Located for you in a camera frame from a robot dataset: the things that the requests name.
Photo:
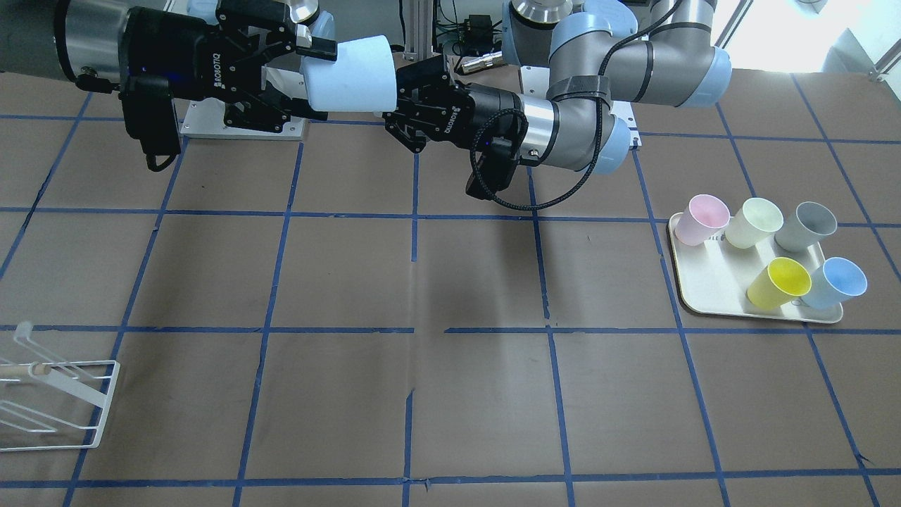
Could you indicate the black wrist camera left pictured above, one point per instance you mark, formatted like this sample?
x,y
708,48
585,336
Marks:
x,y
494,154

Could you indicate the cream plastic tray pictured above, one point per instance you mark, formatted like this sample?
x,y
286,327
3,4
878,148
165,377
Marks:
x,y
713,278

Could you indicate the white wire cup rack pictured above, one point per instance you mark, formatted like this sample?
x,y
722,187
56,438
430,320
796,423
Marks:
x,y
51,403

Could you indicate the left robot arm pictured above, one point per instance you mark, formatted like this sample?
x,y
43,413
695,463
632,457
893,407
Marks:
x,y
595,56

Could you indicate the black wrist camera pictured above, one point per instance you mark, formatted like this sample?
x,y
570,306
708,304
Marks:
x,y
150,117
494,154

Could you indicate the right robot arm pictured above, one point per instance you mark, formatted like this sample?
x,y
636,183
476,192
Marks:
x,y
78,41

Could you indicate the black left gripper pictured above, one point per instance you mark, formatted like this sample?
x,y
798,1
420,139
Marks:
x,y
487,109

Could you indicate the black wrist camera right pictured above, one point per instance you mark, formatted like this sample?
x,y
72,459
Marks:
x,y
150,117

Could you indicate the pink plastic cup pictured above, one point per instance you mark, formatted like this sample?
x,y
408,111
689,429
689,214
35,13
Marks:
x,y
703,217

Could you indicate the pale green plastic cup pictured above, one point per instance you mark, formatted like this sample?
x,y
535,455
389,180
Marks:
x,y
756,220

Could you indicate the light blue plastic cup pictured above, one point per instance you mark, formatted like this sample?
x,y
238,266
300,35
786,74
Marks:
x,y
361,79

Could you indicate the aluminium frame post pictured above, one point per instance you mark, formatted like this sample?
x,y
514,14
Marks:
x,y
418,30

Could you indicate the yellow plastic cup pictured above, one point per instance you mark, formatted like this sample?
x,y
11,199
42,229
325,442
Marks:
x,y
781,281

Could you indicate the grey plastic cup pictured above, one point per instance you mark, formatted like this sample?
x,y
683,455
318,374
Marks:
x,y
809,224

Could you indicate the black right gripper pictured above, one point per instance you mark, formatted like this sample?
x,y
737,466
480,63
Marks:
x,y
176,53

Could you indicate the blue plastic cup on tray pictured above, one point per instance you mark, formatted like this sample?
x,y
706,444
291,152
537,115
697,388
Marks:
x,y
836,280

